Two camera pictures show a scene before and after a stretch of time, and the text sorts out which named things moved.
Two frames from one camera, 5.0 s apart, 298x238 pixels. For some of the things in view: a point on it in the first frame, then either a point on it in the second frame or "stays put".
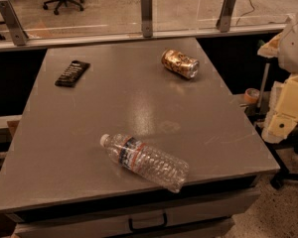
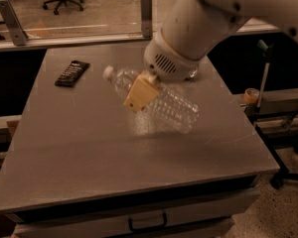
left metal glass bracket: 17,30 stays put
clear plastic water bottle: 147,160 to 164,108
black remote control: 73,74 stays put
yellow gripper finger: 288,104 to 163,63
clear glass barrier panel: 49,11 stays put
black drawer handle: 148,227 stays put
